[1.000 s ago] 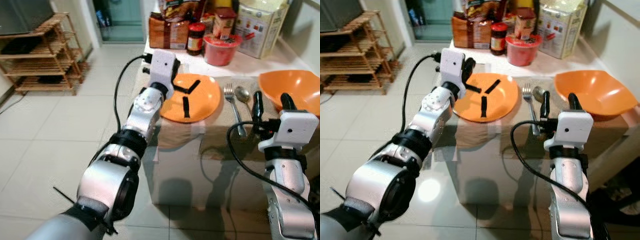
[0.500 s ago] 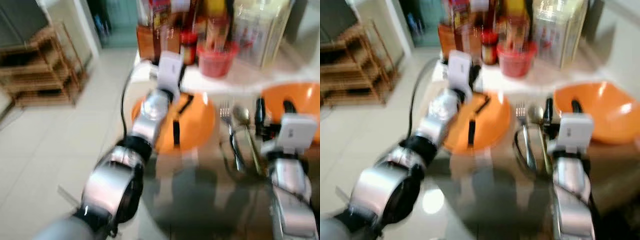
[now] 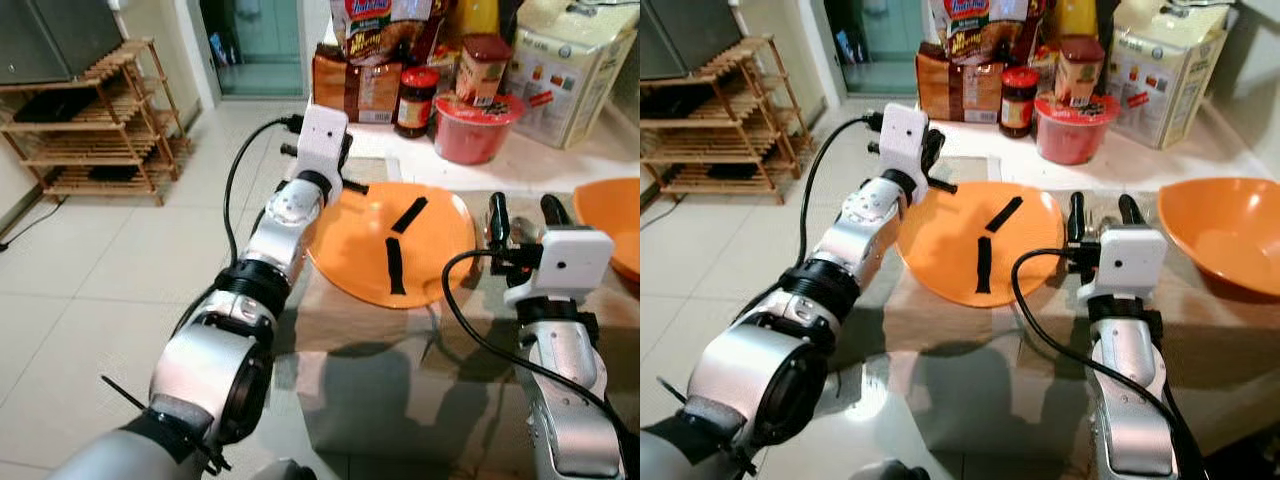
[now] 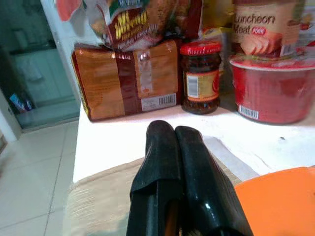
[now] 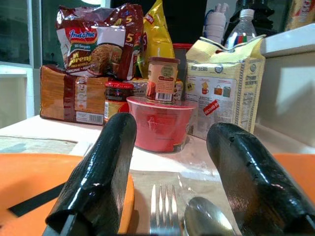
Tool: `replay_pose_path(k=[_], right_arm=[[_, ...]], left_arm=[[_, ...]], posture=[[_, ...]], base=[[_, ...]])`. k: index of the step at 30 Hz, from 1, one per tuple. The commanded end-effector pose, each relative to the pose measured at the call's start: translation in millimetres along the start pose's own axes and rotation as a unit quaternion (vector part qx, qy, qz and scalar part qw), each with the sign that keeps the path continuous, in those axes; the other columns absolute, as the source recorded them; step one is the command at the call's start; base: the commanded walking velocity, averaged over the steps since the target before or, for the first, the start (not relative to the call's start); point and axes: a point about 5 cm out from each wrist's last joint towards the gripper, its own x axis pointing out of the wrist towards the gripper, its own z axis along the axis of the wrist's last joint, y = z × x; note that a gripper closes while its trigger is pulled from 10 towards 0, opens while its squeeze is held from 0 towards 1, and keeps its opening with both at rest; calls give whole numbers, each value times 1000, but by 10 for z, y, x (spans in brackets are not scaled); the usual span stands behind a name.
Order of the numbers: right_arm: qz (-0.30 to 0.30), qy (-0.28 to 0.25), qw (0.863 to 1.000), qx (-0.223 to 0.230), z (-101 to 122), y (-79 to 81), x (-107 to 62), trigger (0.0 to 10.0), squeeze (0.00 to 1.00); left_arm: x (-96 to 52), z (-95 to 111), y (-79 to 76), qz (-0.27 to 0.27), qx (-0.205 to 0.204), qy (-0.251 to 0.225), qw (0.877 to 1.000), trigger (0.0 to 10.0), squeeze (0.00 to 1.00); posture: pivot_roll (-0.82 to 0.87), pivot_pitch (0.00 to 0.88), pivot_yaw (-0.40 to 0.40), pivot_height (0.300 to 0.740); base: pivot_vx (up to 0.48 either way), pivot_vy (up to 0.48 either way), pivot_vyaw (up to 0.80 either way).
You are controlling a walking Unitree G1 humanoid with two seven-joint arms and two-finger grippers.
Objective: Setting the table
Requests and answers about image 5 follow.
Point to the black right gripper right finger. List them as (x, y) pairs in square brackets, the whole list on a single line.
[(251, 184)]

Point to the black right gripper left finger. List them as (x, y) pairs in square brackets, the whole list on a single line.
[(98, 177)]

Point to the orange plate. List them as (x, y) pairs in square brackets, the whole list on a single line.
[(29, 177)]

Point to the beige tablecloth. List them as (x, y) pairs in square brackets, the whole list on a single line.
[(147, 182)]

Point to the silver spoon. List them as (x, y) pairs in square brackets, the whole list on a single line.
[(204, 218)]

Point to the long black tape strip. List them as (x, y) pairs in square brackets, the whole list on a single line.
[(37, 199)]

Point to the silver fork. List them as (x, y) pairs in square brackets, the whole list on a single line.
[(163, 221)]

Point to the red instant noodle bowl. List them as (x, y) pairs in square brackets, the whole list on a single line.
[(160, 125)]

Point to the red-lidded sauce jar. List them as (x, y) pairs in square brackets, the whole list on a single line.
[(115, 98)]

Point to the brown orange food package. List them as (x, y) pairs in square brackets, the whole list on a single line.
[(56, 93)]

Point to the brown-lidded drink powder canister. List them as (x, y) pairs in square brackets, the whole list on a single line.
[(162, 78)]

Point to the small yellow printed packet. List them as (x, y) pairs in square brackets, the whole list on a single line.
[(178, 89)]

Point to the Indomie noodle multipack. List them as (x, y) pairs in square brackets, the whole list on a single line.
[(98, 44)]

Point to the yellow snack bag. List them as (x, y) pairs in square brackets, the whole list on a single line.
[(157, 41)]

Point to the clear water bottle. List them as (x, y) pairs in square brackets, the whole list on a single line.
[(242, 27)]

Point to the white plastic bottle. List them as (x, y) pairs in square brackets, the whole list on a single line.
[(215, 24)]

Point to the yellow patterned package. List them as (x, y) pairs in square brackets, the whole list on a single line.
[(301, 13)]

